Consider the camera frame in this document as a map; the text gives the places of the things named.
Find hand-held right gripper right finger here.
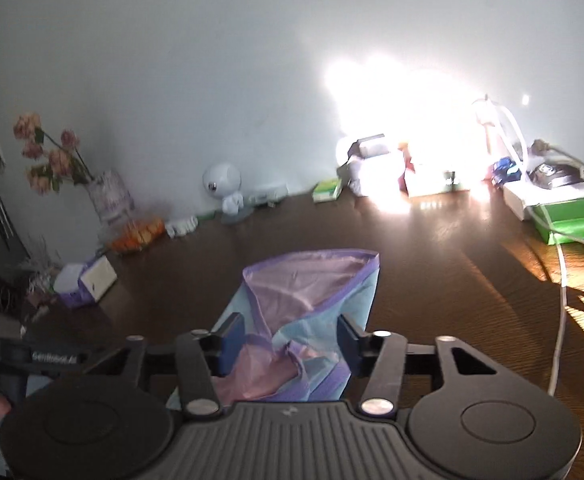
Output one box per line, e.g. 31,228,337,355
336,312,548,417

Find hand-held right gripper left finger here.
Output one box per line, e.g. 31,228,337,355
84,312,247,418

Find pink and blue cloth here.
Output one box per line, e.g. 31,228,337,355
166,248,380,403

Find dried twigs bundle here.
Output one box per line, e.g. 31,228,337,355
19,237,63,308

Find purple tissue box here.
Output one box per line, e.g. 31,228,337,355
53,254,118,309

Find white clip device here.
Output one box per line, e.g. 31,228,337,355
165,215,199,238

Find clear plastic food container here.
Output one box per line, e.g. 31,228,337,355
104,217,166,253

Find white rectangular case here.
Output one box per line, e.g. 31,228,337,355
244,185,290,206

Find small green box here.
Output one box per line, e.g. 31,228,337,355
313,178,343,204

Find white robot figure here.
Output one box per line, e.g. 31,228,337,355
203,161,255,225

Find purple white textured vase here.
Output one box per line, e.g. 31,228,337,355
86,170,135,223

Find dried pink roses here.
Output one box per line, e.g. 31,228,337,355
13,112,95,196

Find grey small box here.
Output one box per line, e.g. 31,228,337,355
347,134,389,158

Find white box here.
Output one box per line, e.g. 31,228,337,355
503,180,584,221

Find blue toy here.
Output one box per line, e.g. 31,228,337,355
492,157,521,184

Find flat green box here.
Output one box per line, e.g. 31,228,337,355
532,197,584,246

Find grey round device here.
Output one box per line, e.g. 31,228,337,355
529,162,584,189

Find white plastic tube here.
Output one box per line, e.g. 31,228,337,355
474,94,529,163

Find white cable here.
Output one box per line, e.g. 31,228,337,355
529,140,584,397

